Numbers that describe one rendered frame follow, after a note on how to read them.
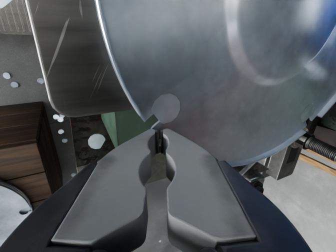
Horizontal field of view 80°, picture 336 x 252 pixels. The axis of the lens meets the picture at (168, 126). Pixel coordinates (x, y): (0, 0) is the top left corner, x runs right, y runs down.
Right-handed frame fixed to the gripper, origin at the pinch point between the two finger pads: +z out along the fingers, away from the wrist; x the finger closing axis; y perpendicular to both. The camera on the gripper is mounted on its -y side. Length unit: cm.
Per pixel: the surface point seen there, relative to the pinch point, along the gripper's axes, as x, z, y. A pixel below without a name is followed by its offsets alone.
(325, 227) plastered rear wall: 111, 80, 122
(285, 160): 18.6, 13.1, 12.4
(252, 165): 9.4, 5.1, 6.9
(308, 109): 16.3, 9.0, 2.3
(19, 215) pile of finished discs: -40, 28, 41
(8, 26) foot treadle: -42, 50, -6
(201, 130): 3.3, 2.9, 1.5
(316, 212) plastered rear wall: 108, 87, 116
